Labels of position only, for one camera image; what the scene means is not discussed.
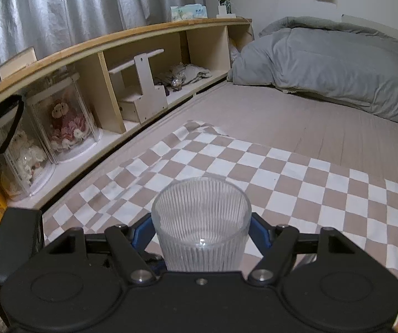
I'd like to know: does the beige box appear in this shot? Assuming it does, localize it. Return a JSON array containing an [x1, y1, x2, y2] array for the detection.
[[0, 46, 39, 81]]

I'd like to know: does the clear case with white plush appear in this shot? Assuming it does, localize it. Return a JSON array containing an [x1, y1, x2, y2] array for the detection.
[[0, 95, 57, 202]]

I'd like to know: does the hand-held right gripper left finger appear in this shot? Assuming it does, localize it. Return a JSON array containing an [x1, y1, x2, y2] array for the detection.
[[45, 211, 164, 286]]

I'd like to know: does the wooden headboard shelf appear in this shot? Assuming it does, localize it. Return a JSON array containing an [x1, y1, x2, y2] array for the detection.
[[0, 18, 255, 213]]

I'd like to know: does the crumpled grey cloth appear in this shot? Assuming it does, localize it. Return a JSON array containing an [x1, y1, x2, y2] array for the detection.
[[155, 63, 214, 86]]

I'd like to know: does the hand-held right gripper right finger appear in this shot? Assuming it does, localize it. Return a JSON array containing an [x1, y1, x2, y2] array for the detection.
[[248, 213, 359, 287]]

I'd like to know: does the grey duvet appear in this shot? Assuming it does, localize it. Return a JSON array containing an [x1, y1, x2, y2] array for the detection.
[[227, 16, 398, 132]]

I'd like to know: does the tissue box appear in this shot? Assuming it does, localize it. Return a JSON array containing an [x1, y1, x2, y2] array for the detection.
[[170, 4, 208, 22]]

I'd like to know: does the beige bed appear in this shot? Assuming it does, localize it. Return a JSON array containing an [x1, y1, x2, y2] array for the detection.
[[41, 76, 398, 333]]

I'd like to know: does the clear ribbed glass cup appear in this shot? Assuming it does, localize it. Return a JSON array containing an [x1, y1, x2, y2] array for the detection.
[[151, 177, 252, 272]]

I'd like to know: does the wooden stand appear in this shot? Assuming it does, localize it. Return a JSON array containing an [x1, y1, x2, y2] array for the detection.
[[108, 49, 169, 125]]

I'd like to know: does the clear case with red plush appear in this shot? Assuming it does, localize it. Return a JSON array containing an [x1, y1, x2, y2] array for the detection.
[[26, 72, 101, 165]]

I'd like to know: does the grey curtain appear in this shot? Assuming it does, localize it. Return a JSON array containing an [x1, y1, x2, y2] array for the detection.
[[0, 0, 207, 91]]

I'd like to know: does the black triangular strap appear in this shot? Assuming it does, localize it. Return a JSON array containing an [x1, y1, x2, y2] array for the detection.
[[0, 95, 25, 155]]

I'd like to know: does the checkered beige white blanket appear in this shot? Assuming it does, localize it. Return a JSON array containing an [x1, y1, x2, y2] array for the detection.
[[41, 120, 398, 321]]

